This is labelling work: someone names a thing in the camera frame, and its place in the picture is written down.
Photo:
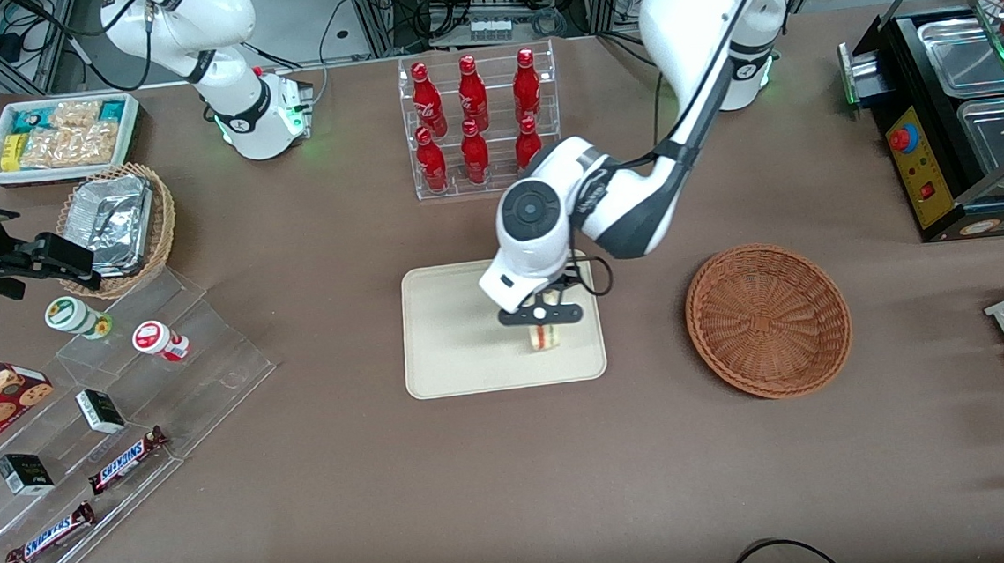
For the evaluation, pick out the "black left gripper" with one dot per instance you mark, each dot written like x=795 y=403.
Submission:
x=564 y=282

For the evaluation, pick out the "triangular sandwich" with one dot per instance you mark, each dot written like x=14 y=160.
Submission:
x=546 y=337

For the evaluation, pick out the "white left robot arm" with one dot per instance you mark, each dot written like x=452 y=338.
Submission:
x=696 y=29

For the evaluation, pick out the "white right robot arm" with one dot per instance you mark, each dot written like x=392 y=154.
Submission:
x=230 y=115

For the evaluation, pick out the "silver foil tray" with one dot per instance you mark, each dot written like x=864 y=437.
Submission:
x=113 y=220

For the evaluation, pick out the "beige rectangular tray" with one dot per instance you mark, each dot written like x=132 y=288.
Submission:
x=453 y=338

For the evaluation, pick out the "small tan wicker basket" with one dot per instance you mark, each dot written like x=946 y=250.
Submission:
x=164 y=221

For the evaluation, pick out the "large round brown wicker basket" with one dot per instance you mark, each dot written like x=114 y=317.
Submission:
x=770 y=324

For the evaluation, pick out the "green lid yogurt cup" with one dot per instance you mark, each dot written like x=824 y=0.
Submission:
x=71 y=313

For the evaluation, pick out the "red lid yogurt cup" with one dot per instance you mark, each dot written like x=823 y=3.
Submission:
x=152 y=338

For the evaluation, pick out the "small black box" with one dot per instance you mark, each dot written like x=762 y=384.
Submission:
x=101 y=411
x=25 y=475

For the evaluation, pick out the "large clear cracker bag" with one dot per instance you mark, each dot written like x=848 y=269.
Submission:
x=73 y=145

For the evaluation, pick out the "yellow snack packet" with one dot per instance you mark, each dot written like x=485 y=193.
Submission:
x=13 y=152

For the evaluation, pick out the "clear acrylic stepped display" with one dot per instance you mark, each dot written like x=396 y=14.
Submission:
x=208 y=373

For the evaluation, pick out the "clear acrylic bottle rack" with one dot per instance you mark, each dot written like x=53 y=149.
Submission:
x=460 y=189

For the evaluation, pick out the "small clear cracker bag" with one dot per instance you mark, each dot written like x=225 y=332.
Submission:
x=75 y=113

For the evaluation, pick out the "teal snack packet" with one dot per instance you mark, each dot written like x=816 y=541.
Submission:
x=112 y=110
x=29 y=118

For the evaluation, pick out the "brown Snickers bar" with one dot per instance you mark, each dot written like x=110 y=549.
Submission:
x=126 y=461
x=50 y=537

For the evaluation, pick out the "red cola bottle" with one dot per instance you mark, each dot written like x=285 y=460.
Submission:
x=432 y=164
x=472 y=96
x=526 y=147
x=527 y=90
x=428 y=101
x=476 y=158

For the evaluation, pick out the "black food warmer machine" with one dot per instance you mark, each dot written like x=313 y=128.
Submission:
x=984 y=228

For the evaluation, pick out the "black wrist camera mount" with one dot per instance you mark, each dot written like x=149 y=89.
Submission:
x=561 y=293

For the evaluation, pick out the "aluminium frame rack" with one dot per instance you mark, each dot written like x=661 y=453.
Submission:
x=377 y=12

